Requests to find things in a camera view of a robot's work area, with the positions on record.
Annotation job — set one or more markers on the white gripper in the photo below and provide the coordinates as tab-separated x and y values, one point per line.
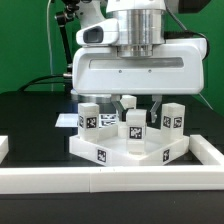
174	68

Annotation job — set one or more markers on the white square table top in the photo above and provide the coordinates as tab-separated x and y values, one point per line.
112	150

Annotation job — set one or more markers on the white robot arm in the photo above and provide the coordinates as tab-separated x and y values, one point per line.
127	51

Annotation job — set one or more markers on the fiducial marker sheet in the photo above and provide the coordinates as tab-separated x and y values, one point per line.
71	120

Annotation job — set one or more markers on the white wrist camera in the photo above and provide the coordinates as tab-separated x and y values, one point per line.
103	33

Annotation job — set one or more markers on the white right fence wall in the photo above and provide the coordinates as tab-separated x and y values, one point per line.
205	152

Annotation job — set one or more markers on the white fence wall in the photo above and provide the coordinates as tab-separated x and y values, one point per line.
3	147
110	179
205	152

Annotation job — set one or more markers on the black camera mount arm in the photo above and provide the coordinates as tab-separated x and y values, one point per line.
62	18

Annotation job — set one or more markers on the white left fence wall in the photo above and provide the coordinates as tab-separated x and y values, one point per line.
3	147

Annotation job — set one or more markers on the white front fence wall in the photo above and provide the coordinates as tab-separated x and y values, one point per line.
110	179

